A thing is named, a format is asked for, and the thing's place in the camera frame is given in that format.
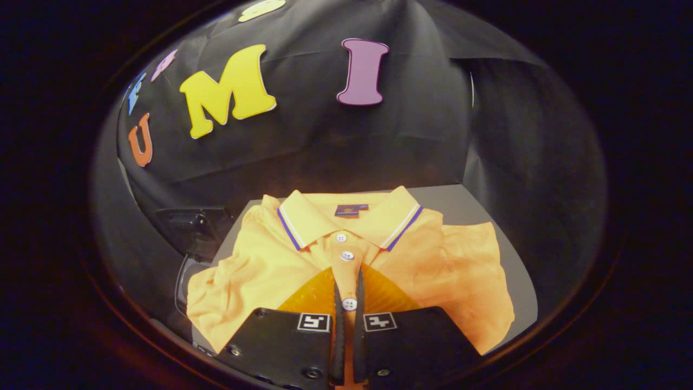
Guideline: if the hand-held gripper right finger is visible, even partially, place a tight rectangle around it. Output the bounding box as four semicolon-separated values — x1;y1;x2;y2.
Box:
353;264;482;388

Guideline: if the dark washing machine lid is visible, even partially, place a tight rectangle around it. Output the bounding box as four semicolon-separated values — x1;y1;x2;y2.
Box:
156;206;234;262

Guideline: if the yellow polo shirt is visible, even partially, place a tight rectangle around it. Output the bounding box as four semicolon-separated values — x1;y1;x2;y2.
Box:
187;186;515;390

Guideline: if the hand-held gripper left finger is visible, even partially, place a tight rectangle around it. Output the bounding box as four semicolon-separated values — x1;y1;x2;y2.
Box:
217;267;345;390

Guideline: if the grey cabinet with dark top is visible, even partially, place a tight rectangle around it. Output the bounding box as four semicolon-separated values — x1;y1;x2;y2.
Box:
211;184;539;356

